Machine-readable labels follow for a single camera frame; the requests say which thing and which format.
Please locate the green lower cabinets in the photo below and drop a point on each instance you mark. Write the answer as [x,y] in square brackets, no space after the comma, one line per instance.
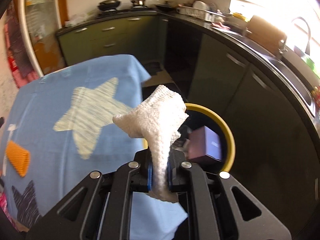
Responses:
[142,36]

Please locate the blue star tablecloth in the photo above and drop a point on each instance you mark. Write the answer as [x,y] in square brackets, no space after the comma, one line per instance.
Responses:
[83,167]

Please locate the red purple checkered apron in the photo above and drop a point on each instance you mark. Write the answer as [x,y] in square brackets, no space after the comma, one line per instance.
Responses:
[21,68]

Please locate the plastic bag on counter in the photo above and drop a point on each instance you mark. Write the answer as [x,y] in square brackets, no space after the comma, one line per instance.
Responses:
[80,18]

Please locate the white dish rack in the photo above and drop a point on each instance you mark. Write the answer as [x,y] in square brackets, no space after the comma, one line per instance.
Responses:
[198,10]

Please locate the small steel pot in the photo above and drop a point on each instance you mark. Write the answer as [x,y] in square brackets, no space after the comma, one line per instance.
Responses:
[138,3]

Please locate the orange foam net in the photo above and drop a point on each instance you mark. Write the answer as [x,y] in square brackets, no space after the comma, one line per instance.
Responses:
[19,157]

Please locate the black wok with lid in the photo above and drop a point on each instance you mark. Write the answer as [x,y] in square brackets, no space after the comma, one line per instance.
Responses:
[109,5]

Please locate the steel sink basin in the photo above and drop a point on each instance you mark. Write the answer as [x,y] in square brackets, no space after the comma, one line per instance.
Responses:
[294,81]

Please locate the gas stove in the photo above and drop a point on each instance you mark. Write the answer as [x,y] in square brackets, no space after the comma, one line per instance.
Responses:
[112,12]

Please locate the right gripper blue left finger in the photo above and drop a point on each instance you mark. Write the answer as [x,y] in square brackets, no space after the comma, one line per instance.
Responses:
[149,176]

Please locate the purple cardboard box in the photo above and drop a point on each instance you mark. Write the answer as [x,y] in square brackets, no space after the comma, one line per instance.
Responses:
[204,145]

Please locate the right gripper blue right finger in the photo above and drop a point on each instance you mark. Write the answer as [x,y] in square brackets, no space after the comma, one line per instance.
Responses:
[169,174]

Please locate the yellow rim trash bin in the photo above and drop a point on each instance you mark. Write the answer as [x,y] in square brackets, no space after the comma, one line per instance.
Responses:
[199,116]

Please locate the chrome sink faucet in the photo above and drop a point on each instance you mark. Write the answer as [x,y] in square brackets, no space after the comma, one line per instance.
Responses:
[297,37]

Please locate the glass sliding door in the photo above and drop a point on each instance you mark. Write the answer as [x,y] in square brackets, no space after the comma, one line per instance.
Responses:
[39,22]

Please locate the wooden cutting board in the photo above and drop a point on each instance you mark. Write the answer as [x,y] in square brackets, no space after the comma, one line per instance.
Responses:
[265,34]

